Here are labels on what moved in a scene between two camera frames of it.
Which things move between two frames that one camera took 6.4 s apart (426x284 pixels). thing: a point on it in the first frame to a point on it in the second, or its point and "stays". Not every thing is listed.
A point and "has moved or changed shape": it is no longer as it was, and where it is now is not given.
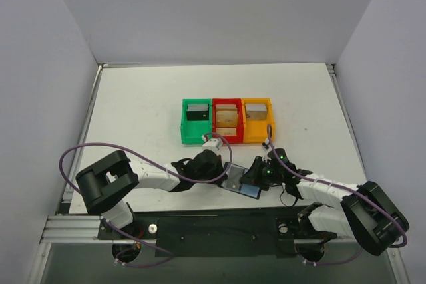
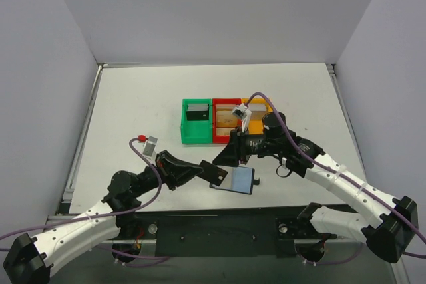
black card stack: x=196 y=112 stays
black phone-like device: x=250 y=190 to x=241 y=179
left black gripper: x=219 y=169 to x=165 y=169
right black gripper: x=254 y=171 to x=240 y=146
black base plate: x=271 y=233 stays
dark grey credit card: x=233 y=181 has moved or changed shape
